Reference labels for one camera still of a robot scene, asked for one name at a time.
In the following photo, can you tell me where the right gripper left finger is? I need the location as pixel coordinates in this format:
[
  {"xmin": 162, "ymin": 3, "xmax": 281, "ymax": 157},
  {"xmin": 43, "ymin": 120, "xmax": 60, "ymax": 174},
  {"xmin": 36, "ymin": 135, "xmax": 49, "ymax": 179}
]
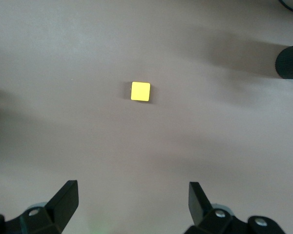
[{"xmin": 0, "ymin": 179, "xmax": 79, "ymax": 234}]

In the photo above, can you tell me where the yellow cube block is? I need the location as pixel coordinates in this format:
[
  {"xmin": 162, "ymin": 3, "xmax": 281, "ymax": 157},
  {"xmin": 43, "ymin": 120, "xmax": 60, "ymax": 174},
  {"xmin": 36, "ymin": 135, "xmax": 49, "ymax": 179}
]
[{"xmin": 130, "ymin": 81, "xmax": 152, "ymax": 103}]

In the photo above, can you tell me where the black padded roll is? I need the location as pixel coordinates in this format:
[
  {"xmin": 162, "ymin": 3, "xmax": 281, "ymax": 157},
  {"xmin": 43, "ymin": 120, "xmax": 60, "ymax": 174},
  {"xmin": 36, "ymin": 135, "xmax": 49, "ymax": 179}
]
[{"xmin": 274, "ymin": 43, "xmax": 293, "ymax": 80}]

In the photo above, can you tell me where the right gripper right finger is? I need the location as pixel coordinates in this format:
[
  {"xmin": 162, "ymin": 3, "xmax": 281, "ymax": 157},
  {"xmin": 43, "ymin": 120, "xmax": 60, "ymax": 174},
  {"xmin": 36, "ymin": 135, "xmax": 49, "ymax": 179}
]
[{"xmin": 184, "ymin": 181, "xmax": 287, "ymax": 234}]

